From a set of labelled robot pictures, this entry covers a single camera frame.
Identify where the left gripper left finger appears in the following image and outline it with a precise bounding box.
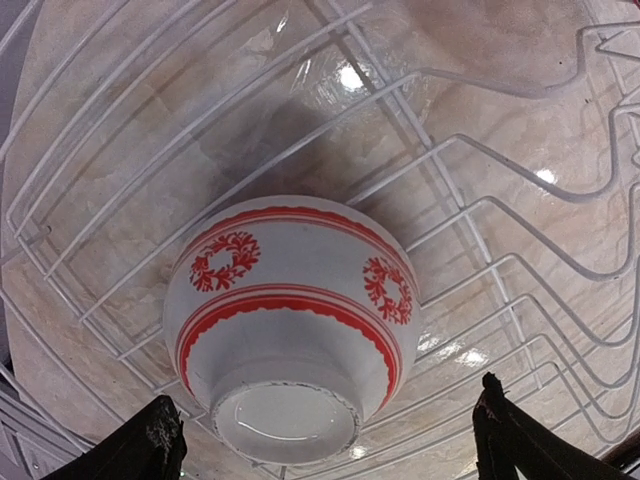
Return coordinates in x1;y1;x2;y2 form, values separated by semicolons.
47;395;187;480

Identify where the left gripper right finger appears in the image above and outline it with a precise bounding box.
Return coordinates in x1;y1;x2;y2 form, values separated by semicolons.
472;372;630;480

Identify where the white red patterned cup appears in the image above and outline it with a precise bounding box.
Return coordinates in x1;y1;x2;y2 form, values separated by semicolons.
163;195;420;465

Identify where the white wire dish rack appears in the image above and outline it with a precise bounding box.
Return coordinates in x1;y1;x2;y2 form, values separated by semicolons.
1;1;639;479

